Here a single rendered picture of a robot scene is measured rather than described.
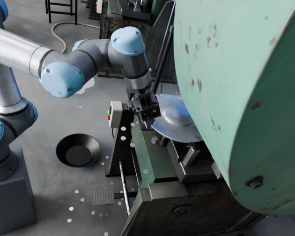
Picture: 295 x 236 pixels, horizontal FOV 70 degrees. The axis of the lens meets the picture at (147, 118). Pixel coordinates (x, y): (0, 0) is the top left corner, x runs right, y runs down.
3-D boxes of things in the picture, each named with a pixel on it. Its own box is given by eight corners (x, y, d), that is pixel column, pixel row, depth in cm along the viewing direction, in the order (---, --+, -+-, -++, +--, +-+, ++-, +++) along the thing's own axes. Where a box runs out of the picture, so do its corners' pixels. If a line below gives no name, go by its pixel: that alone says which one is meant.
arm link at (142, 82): (120, 67, 61) (147, 58, 61) (124, 79, 64) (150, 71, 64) (125, 82, 56) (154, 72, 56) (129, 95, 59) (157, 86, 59)
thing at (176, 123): (130, 99, 87) (130, 98, 86) (182, 90, 102) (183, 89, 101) (170, 152, 71) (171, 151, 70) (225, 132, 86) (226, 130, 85)
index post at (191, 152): (184, 166, 77) (194, 150, 71) (181, 159, 79) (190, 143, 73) (191, 165, 78) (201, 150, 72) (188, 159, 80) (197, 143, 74)
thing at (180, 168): (180, 183, 79) (185, 174, 75) (151, 105, 110) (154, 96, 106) (244, 177, 88) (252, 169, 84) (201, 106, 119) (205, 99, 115)
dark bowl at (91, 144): (54, 174, 138) (54, 168, 134) (57, 139, 159) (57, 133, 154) (101, 171, 148) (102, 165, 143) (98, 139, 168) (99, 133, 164)
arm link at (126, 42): (113, 25, 54) (145, 23, 51) (125, 62, 62) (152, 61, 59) (101, 41, 49) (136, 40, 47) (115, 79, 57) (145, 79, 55)
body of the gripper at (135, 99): (139, 125, 67) (130, 97, 58) (134, 107, 73) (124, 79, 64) (162, 117, 67) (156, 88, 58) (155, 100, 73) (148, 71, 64)
